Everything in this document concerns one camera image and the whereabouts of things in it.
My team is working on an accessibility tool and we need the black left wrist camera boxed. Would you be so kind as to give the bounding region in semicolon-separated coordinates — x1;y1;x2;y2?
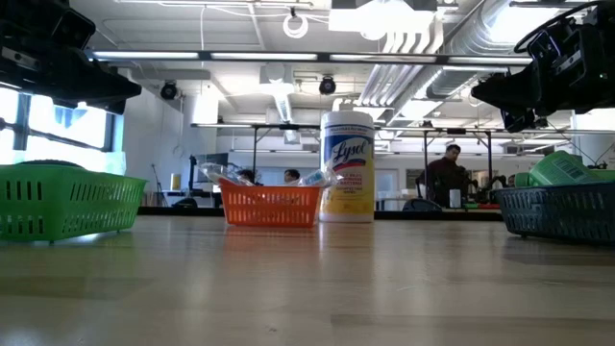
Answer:
50;5;98;50

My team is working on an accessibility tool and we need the Lysol wipes canister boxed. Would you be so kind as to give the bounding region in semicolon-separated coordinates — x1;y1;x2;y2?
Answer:
319;110;377;224

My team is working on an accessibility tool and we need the black plastic slotted basket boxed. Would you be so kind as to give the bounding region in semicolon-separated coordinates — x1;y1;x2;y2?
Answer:
493;180;615;247

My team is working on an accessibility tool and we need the black overhead rig bar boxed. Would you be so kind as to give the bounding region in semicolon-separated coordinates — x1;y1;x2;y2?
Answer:
86;47;534;68

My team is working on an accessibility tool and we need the white cable ring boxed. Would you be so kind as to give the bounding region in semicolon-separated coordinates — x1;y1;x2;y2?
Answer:
282;12;309;40

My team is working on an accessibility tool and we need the green plastic basket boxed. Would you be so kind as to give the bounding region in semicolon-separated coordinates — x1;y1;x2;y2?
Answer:
0;162;148;243

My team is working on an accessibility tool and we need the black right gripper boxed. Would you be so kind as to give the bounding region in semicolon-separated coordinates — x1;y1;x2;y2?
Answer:
470;12;615;135

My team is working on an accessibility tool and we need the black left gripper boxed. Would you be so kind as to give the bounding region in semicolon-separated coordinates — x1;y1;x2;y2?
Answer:
0;0;143;116

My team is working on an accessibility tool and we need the orange plastic basket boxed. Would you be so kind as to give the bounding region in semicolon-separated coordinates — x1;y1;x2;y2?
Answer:
218;177;324;229

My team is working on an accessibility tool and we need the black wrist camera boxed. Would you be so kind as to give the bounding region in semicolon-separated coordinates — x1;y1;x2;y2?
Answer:
527;28;564;63
50;5;98;50

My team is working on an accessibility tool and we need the large bright window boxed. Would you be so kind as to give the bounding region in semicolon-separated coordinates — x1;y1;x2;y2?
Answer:
0;88;127;175

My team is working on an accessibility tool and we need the black background rig frame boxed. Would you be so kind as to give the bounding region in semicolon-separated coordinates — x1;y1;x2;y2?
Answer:
190;122;496;203

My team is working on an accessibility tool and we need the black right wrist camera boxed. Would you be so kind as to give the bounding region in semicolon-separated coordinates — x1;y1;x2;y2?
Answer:
527;28;564;63

